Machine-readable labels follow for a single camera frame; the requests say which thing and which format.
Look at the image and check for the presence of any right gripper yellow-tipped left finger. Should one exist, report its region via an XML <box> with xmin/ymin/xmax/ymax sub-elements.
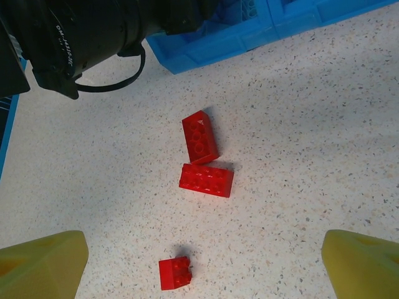
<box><xmin>0</xmin><ymin>230</ymin><xmax>89</xmax><ymax>299</ymax></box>

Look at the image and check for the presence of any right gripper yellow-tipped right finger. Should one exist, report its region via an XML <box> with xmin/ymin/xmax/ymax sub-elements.
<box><xmin>320</xmin><ymin>229</ymin><xmax>399</xmax><ymax>299</ymax></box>

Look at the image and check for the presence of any blue two-compartment plastic bin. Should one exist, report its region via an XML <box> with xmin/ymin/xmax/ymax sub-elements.
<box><xmin>146</xmin><ymin>0</ymin><xmax>399</xmax><ymax>75</ymax></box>

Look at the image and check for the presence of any small red lego brick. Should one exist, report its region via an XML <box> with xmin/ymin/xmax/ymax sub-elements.
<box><xmin>158</xmin><ymin>255</ymin><xmax>193</xmax><ymax>292</ymax></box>

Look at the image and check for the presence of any blue table edge strip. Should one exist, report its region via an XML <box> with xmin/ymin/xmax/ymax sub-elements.
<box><xmin>0</xmin><ymin>93</ymin><xmax>20</xmax><ymax>181</ymax></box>

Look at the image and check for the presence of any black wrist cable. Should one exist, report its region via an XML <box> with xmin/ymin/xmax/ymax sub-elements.
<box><xmin>73</xmin><ymin>46</ymin><xmax>147</xmax><ymax>93</ymax></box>

